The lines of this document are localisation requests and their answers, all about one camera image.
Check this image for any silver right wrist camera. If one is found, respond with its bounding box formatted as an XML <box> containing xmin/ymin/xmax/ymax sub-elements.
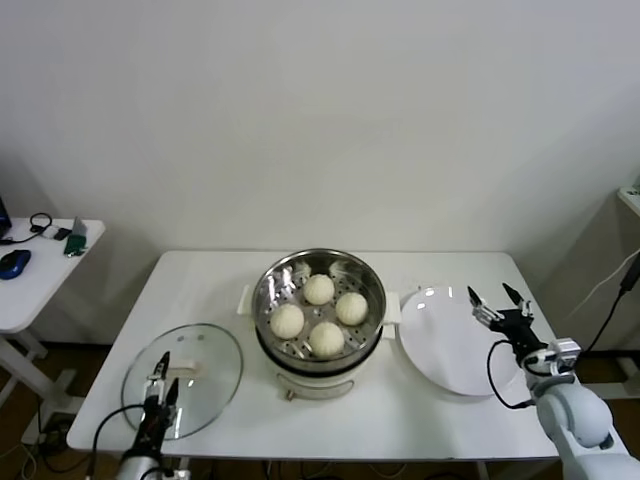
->
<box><xmin>524</xmin><ymin>337</ymin><xmax>583</xmax><ymax>376</ymax></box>

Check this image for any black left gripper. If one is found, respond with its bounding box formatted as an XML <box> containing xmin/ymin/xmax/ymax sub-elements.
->
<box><xmin>135</xmin><ymin>350</ymin><xmax>181</xmax><ymax>454</ymax></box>

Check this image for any perforated steel steamer basket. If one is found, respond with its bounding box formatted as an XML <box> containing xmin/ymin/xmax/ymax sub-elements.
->
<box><xmin>251</xmin><ymin>248</ymin><xmax>387</xmax><ymax>362</ymax></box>

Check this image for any white floor stand foot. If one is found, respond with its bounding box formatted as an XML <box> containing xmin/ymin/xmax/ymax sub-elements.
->
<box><xmin>582</xmin><ymin>357</ymin><xmax>640</xmax><ymax>401</ymax></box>

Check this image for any white shelf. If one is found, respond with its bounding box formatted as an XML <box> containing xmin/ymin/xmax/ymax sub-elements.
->
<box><xmin>615</xmin><ymin>185</ymin><xmax>640</xmax><ymax>221</ymax></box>

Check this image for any floor cable bundle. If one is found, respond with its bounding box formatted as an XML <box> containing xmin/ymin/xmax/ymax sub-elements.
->
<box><xmin>0</xmin><ymin>419</ymin><xmax>91</xmax><ymax>480</ymax></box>

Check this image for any large white plate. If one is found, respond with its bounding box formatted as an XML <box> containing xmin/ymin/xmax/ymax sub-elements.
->
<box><xmin>398</xmin><ymin>284</ymin><xmax>523</xmax><ymax>398</ymax></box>

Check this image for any round glass pot lid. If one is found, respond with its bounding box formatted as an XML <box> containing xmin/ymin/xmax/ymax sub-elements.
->
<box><xmin>121</xmin><ymin>322</ymin><xmax>245</xmax><ymax>441</ymax></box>

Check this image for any black power cable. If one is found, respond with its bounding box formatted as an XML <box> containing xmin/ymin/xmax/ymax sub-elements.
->
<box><xmin>582</xmin><ymin>259</ymin><xmax>640</xmax><ymax>354</ymax></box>

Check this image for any blue computer mouse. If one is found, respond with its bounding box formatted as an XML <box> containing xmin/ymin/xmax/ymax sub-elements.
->
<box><xmin>0</xmin><ymin>248</ymin><xmax>32</xmax><ymax>280</ymax></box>

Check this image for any green circuit board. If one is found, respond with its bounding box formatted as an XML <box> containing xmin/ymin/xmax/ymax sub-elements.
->
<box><xmin>62</xmin><ymin>232</ymin><xmax>87</xmax><ymax>259</ymax></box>

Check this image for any white wall cable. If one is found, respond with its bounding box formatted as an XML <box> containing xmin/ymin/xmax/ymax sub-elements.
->
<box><xmin>557</xmin><ymin>247</ymin><xmax>640</xmax><ymax>326</ymax></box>

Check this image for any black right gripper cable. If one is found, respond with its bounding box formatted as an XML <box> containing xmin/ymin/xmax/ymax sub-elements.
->
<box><xmin>487</xmin><ymin>338</ymin><xmax>539</xmax><ymax>410</ymax></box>

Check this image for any white steamed baozi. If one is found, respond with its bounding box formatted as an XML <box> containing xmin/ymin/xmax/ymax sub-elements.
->
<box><xmin>302</xmin><ymin>273</ymin><xmax>335</xmax><ymax>306</ymax></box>
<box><xmin>334</xmin><ymin>292</ymin><xmax>370</xmax><ymax>326</ymax></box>
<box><xmin>270</xmin><ymin>303</ymin><xmax>306</xmax><ymax>340</ymax></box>
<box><xmin>308</xmin><ymin>321</ymin><xmax>346</xmax><ymax>359</ymax></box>

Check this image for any white side table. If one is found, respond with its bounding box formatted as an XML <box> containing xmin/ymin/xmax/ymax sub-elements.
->
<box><xmin>0</xmin><ymin>216</ymin><xmax>107</xmax><ymax>444</ymax></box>

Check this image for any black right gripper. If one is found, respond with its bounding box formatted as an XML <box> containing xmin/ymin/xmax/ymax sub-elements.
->
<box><xmin>466</xmin><ymin>282</ymin><xmax>546</xmax><ymax>357</ymax></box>

